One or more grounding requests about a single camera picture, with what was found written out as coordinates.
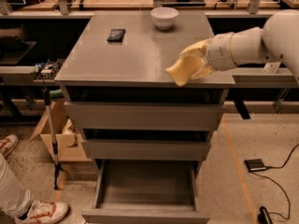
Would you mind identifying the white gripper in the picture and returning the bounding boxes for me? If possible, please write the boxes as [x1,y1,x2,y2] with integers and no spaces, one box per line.
[179,33,236,79]

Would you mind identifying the yellow sponge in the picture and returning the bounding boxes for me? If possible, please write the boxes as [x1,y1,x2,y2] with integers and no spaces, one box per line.
[165,56,206,87]

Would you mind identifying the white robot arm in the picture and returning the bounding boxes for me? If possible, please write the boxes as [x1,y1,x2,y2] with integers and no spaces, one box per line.
[180,10,299,79]

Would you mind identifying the grey drawer cabinet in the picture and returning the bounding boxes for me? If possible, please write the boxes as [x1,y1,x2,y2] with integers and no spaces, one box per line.
[54,10,235,224]

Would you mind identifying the grey top drawer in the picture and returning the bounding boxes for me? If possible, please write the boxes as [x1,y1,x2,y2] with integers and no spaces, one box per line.
[64,102,223,131]

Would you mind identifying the grey middle drawer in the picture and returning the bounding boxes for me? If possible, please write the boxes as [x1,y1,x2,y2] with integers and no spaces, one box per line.
[81,140,211,161]

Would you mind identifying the grey open bottom drawer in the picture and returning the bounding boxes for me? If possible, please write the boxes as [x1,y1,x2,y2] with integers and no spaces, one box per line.
[81,161,209,224]

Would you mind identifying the white bowl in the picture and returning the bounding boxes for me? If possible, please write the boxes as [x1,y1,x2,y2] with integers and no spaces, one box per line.
[150,7,178,30]

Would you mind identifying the clear sanitizer bottle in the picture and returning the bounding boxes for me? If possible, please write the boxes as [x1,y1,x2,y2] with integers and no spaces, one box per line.
[263,62,281,74]

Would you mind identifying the dark blue packet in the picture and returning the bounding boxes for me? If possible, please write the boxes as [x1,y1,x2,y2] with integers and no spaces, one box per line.
[107,29,126,42]

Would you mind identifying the black foot pedal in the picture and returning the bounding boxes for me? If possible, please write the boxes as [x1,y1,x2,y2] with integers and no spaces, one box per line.
[244,159,266,173]

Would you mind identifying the patterned tray on shelf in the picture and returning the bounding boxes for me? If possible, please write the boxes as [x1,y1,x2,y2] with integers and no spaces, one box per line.
[36,59,64,80]

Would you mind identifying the grey grabber pole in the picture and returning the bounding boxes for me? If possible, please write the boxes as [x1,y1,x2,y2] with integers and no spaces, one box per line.
[42,86,64,190]

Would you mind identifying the cardboard box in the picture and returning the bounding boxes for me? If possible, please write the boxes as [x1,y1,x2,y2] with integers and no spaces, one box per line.
[30,99,90,162]

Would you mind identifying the black device on floor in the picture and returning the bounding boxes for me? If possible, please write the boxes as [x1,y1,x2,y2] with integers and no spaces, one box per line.
[258,206,273,224]

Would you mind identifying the white red left sneaker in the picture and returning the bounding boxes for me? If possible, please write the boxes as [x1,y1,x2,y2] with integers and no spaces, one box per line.
[0,134,19,158]

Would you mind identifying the white red sneaker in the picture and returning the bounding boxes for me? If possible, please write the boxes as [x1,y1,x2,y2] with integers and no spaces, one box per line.
[0,134,19,158]
[14,201,69,224]

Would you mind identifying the white red right sneaker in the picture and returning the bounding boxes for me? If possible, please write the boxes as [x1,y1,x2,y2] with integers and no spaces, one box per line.
[14,201,69,224]

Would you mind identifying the beige trouser leg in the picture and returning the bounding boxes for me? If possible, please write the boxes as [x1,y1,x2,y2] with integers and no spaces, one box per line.
[0,154,33,217]

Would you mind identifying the black pedal cable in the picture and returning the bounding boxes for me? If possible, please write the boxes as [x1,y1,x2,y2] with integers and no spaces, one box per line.
[250,143,299,220]

